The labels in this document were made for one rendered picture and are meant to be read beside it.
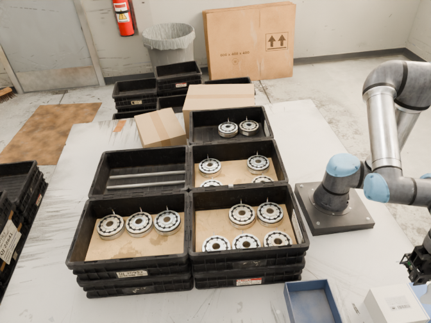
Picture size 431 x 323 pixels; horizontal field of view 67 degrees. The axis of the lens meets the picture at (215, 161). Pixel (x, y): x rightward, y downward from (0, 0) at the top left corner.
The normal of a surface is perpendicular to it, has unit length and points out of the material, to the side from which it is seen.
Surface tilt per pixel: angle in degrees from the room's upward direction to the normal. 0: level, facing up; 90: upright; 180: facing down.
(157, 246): 0
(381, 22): 90
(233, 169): 0
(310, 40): 90
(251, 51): 76
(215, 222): 0
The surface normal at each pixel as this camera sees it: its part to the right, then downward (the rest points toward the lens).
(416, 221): -0.05, -0.76
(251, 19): 0.11, 0.53
